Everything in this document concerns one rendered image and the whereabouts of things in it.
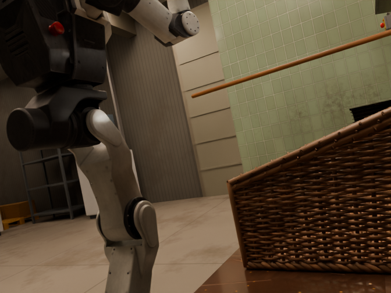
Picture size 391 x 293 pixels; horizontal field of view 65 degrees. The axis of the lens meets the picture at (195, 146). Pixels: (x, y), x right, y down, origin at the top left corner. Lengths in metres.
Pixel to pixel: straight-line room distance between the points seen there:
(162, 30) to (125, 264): 0.77
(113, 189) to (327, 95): 2.52
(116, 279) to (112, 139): 0.46
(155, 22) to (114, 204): 0.60
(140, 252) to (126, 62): 5.14
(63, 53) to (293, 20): 2.71
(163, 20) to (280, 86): 2.37
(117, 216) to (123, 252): 0.13
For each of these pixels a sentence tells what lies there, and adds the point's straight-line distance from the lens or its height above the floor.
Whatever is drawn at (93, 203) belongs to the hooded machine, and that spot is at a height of 0.26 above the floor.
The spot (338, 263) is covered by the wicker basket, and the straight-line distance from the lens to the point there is 0.51.
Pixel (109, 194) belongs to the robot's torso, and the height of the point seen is 0.71.
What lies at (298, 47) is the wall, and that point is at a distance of 3.30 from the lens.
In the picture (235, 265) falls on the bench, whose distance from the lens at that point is 0.59.
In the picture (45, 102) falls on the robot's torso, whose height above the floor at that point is 1.00.
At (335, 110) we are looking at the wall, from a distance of 3.18.
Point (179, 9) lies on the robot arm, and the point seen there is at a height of 1.27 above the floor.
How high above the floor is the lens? 0.79
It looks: 1 degrees up
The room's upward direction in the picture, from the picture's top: 12 degrees counter-clockwise
